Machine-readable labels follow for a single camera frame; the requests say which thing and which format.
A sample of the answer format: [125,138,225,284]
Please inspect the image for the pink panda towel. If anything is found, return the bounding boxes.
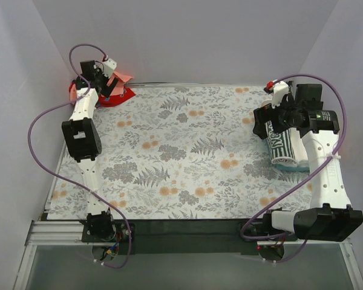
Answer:
[74,69,132,101]

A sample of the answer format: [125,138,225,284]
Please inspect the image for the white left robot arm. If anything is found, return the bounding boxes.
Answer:
[62,59,118,242]

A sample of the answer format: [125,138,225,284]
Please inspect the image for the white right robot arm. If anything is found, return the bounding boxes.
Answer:
[253,81,363,242]

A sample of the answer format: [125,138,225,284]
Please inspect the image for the red and blue towel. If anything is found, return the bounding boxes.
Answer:
[68,80,136,108]

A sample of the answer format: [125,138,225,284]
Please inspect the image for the striped lemon rolled towel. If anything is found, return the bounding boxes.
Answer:
[265,121,295,164]

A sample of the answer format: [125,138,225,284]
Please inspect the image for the white rolled towel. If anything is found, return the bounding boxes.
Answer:
[272,128,309,172]

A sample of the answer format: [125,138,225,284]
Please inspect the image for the teal towel tray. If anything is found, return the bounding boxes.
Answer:
[261,140,310,173]

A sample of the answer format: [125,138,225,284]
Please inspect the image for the floral patterned table mat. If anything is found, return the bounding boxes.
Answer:
[47,84,328,221]

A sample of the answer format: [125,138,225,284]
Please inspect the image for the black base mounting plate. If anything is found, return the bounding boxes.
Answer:
[80,219,283,255]

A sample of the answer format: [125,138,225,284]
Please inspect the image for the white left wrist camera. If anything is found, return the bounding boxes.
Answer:
[102,57,117,77]

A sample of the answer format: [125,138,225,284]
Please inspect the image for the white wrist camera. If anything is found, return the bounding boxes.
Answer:
[102,57,117,77]
[265,80,289,108]

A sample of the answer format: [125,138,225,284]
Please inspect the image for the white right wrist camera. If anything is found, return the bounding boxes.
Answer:
[265,80,289,108]

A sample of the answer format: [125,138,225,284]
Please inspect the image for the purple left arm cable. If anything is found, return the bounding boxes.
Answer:
[28,43,139,269]

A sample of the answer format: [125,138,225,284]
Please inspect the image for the aluminium frame rail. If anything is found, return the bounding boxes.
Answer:
[15,221,363,289]

